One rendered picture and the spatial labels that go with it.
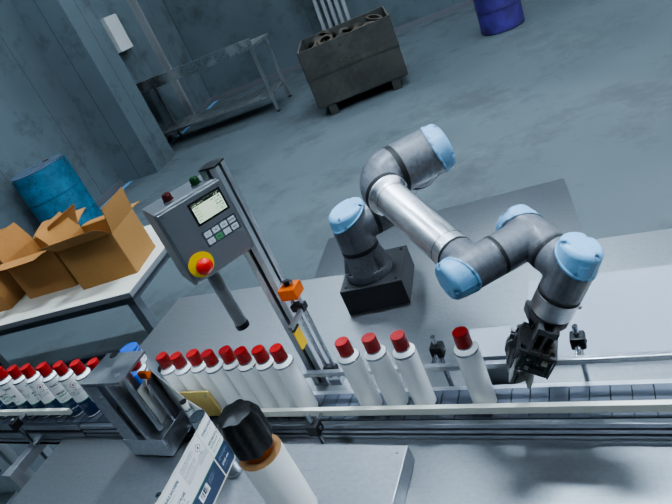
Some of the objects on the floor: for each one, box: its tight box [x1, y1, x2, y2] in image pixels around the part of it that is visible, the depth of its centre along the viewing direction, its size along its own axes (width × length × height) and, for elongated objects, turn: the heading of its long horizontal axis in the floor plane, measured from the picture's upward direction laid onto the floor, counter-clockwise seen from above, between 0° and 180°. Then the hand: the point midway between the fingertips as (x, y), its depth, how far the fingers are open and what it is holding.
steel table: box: [136, 33, 292, 136], centre depth 874 cm, size 79×217×107 cm, turn 113°
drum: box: [11, 154, 103, 227], centre depth 654 cm, size 65×62×94 cm
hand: (516, 375), depth 117 cm, fingers closed
